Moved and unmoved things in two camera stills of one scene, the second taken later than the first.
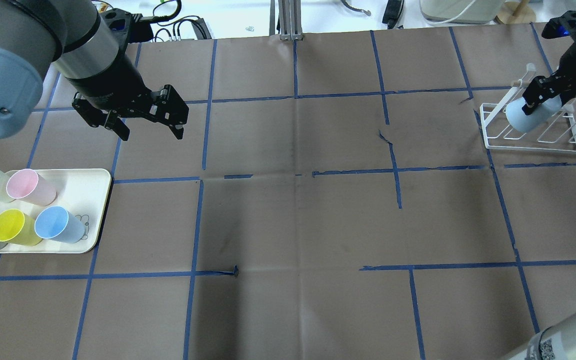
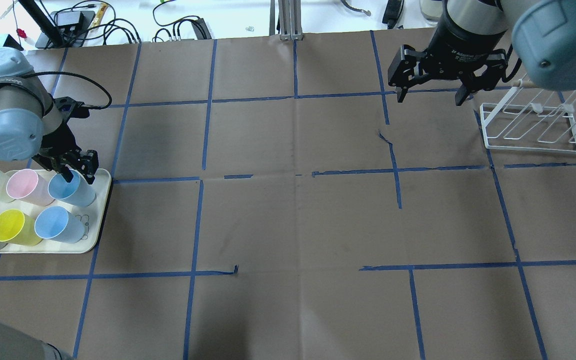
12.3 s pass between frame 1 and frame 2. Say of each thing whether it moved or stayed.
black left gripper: moved
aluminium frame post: stayed
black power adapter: stayed
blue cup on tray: stayed
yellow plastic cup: stayed
